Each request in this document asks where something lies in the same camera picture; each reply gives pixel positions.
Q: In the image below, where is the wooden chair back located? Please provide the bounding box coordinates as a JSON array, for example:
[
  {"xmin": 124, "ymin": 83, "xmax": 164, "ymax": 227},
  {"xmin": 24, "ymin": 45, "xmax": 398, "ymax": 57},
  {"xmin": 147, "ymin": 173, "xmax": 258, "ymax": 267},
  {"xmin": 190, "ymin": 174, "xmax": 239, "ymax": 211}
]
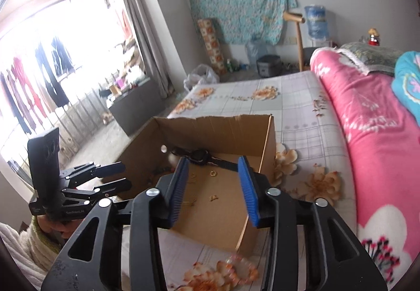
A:
[{"xmin": 283, "ymin": 10, "xmax": 306, "ymax": 72}]

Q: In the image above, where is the person's left forearm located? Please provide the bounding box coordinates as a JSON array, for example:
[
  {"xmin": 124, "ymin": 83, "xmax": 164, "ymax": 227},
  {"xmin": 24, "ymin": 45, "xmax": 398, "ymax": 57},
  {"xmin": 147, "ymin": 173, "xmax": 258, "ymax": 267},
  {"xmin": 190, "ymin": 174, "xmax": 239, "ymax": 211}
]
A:
[{"xmin": 0, "ymin": 215, "xmax": 68, "ymax": 291}]

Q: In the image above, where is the brown cardboard box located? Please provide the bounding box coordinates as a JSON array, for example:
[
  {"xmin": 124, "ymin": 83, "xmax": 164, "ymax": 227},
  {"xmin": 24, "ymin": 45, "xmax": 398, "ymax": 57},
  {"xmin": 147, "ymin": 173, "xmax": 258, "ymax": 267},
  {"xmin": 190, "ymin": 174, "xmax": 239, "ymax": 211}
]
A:
[{"xmin": 118, "ymin": 114, "xmax": 277, "ymax": 254}]

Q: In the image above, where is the dark grey rice cooker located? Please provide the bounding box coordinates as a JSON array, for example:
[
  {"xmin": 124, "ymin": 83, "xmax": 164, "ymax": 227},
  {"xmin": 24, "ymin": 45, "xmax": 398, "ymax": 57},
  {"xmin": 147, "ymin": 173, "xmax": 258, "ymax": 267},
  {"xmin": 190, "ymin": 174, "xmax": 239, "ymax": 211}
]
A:
[{"xmin": 256, "ymin": 55, "xmax": 283, "ymax": 78}]

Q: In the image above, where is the black smartwatch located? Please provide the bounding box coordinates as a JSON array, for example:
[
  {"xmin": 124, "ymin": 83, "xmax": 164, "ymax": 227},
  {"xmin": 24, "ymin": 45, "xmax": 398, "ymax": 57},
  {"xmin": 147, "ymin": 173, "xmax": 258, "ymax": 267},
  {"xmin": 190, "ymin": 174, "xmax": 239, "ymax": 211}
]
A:
[{"xmin": 171, "ymin": 146, "xmax": 246, "ymax": 173}]

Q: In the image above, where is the pink floral blanket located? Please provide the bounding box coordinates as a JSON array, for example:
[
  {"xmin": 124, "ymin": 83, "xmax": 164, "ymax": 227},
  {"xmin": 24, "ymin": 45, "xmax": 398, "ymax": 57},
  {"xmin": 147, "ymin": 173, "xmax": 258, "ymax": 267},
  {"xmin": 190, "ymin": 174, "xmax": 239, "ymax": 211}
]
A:
[{"xmin": 310, "ymin": 45, "xmax": 420, "ymax": 288}]

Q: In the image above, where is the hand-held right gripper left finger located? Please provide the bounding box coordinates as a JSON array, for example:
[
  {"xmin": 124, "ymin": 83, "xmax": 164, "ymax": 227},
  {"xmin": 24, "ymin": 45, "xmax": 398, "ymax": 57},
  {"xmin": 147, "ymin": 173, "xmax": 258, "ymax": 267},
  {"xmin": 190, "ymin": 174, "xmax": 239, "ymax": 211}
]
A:
[{"xmin": 41, "ymin": 156, "xmax": 191, "ymax": 291}]

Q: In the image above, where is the grey curtain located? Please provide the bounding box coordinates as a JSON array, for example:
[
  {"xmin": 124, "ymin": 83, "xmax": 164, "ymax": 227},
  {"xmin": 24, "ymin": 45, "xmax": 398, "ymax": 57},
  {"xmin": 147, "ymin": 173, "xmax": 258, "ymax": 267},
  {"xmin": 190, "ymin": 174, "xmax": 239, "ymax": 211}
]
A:
[{"xmin": 112, "ymin": 0, "xmax": 174, "ymax": 99}]

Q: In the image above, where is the green patterned pillow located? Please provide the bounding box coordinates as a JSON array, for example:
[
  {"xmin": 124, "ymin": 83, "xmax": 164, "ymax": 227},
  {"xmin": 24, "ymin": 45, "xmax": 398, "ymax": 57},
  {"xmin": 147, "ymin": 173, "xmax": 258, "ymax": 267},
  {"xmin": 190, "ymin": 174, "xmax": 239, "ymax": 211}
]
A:
[{"xmin": 338, "ymin": 42, "xmax": 404, "ymax": 77}]

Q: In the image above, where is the dark grey bench cabinet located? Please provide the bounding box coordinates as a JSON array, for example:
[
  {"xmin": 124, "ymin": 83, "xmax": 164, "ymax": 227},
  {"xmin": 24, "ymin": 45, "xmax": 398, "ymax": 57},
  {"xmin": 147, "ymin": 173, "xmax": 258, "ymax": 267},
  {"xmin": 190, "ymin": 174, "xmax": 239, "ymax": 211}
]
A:
[{"xmin": 108, "ymin": 76, "xmax": 165, "ymax": 136}]

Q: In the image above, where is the blue plastic bag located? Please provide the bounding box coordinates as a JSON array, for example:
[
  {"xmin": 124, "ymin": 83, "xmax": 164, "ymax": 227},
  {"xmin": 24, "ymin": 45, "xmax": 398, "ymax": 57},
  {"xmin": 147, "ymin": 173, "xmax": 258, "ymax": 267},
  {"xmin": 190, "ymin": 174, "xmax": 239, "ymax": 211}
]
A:
[{"xmin": 245, "ymin": 40, "xmax": 268, "ymax": 64}]

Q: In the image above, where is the blue patterned cloth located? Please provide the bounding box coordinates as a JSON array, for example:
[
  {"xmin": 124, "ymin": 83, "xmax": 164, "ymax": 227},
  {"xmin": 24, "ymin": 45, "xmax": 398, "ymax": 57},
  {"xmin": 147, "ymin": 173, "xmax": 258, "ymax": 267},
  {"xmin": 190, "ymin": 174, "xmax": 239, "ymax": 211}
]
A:
[{"xmin": 392, "ymin": 51, "xmax": 420, "ymax": 113}]

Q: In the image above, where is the small red figurine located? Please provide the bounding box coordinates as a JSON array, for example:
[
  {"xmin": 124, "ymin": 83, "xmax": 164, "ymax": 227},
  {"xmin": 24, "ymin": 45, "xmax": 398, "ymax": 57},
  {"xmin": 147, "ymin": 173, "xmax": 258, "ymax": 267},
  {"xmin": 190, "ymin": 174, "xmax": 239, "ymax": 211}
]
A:
[{"xmin": 367, "ymin": 28, "xmax": 381, "ymax": 46}]

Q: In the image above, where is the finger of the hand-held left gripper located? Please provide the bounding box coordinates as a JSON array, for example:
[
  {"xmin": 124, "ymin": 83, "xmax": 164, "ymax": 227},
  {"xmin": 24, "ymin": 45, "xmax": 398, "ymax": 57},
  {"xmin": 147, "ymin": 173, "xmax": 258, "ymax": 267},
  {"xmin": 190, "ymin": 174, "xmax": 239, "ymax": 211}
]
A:
[
  {"xmin": 59, "ymin": 161, "xmax": 126, "ymax": 182},
  {"xmin": 62, "ymin": 178, "xmax": 132, "ymax": 201}
]

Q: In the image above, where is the white plastic bag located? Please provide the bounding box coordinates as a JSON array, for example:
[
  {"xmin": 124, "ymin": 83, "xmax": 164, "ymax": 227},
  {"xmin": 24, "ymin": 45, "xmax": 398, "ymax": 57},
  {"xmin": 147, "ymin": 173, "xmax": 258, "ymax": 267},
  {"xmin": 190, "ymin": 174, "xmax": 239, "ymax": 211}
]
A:
[{"xmin": 183, "ymin": 63, "xmax": 220, "ymax": 92}]

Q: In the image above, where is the row of hanging clothes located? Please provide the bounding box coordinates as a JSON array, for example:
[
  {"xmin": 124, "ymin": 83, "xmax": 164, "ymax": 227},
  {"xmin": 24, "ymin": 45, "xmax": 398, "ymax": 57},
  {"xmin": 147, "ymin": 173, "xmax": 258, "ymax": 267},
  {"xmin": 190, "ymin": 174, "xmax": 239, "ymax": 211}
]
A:
[{"xmin": 0, "ymin": 35, "xmax": 74, "ymax": 136}]

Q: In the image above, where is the orange pink bead bracelet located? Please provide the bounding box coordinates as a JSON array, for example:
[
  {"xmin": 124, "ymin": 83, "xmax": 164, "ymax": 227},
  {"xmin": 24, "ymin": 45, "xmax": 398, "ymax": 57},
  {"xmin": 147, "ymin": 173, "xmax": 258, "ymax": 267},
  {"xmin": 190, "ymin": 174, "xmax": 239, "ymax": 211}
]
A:
[{"xmin": 226, "ymin": 254, "xmax": 260, "ymax": 282}]

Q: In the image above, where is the metal balcony railing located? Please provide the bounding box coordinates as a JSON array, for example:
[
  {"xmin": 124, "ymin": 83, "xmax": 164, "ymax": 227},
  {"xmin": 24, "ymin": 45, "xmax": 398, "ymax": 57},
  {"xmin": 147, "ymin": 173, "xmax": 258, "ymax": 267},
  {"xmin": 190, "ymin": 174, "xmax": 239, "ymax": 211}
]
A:
[{"xmin": 56, "ymin": 88, "xmax": 115, "ymax": 160}]

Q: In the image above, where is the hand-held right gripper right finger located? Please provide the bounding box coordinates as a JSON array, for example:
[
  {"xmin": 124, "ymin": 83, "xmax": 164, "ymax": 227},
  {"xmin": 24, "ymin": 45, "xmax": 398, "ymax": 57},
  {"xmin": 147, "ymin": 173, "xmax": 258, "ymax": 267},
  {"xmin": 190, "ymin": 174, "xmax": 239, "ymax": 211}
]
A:
[{"xmin": 237, "ymin": 156, "xmax": 390, "ymax": 291}]

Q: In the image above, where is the rolled floral mat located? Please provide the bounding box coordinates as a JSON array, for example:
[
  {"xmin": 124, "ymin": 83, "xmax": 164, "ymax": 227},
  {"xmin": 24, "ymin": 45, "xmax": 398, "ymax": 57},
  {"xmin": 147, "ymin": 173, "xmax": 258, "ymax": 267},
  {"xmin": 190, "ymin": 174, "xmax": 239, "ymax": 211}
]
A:
[{"xmin": 197, "ymin": 18, "xmax": 228, "ymax": 77}]

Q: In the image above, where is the blue water bottle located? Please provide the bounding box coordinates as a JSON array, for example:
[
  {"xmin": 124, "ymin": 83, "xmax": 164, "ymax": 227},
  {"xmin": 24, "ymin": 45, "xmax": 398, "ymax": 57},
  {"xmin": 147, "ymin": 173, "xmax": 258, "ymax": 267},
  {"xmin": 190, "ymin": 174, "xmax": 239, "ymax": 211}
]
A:
[{"xmin": 304, "ymin": 5, "xmax": 329, "ymax": 40}]

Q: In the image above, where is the person's left hand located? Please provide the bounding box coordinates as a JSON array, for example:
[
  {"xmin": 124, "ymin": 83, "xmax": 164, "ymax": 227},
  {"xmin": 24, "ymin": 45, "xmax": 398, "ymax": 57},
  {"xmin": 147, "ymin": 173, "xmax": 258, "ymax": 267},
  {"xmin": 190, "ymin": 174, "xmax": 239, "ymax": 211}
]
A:
[{"xmin": 36, "ymin": 214, "xmax": 81, "ymax": 241}]

